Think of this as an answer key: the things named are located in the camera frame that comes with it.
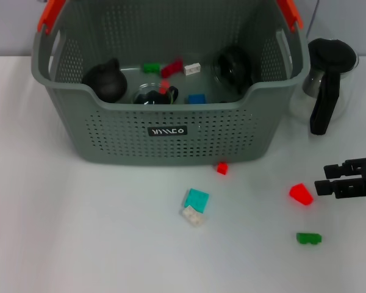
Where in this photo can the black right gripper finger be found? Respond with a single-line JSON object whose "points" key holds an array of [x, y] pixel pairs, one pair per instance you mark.
{"points": [[347, 187], [347, 168]]}

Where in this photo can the red sloped toy brick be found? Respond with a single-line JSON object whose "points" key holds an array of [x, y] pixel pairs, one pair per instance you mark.
{"points": [[301, 194]]}

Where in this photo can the green car shaped toy brick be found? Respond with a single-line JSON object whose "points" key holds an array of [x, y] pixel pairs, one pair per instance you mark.
{"points": [[308, 238]]}

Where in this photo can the blue toy brick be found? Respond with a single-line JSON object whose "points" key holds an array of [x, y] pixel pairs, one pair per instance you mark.
{"points": [[196, 99]]}

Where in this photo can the white long toy brick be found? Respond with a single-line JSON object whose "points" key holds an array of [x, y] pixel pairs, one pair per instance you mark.
{"points": [[192, 68]]}

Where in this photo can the small red toy brick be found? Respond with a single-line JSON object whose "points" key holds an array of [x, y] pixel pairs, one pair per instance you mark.
{"points": [[164, 86], [222, 168]]}

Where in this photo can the dark red curved toy brick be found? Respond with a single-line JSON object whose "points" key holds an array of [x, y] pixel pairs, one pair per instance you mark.
{"points": [[172, 68]]}

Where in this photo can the small green toy brick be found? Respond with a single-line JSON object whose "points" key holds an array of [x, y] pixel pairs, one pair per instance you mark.
{"points": [[151, 67]]}

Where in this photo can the grey perforated plastic storage bin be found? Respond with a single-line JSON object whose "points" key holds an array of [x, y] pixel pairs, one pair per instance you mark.
{"points": [[216, 134]]}

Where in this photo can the teal square toy brick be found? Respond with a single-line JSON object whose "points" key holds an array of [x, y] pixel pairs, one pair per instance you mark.
{"points": [[196, 198]]}

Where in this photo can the white square toy brick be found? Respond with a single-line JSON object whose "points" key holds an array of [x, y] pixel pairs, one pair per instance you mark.
{"points": [[195, 217]]}

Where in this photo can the black clay teapot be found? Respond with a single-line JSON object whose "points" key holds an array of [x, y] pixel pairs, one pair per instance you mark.
{"points": [[106, 82]]}

